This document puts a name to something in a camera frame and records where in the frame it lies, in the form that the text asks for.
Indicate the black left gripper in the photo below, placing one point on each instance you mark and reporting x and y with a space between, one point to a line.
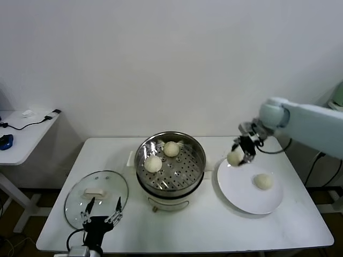
97 227

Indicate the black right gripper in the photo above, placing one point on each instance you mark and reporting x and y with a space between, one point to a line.
247 146

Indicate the white steamed baozi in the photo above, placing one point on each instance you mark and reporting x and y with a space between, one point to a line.
264 182
171 149
153 163
234 158

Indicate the glass pot lid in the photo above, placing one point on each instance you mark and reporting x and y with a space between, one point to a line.
112 184

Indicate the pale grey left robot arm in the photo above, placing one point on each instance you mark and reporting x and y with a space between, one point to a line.
96 253

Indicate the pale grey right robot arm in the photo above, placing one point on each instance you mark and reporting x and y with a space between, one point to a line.
308 123

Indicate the stainless steel steamer basket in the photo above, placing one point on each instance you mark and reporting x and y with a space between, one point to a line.
187 166

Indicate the white round plate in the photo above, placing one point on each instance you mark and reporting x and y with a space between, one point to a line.
241 192

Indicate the white electric cooker base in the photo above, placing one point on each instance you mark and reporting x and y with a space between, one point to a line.
171 204

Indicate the white side desk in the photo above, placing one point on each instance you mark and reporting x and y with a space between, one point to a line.
24 144

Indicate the white shelf board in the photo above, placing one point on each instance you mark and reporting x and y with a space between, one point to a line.
332 105

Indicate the mint green appliance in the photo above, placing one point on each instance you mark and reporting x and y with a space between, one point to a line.
339 95

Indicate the blue computer mouse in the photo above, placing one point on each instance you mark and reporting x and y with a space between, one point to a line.
6 142

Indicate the white crumpled tissue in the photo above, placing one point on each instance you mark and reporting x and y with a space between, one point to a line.
29 113

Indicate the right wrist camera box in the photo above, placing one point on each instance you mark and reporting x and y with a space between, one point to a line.
246 127

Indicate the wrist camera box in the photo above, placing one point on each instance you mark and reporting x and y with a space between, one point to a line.
246 127
79 252

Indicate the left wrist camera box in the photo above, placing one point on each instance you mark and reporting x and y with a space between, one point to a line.
79 252

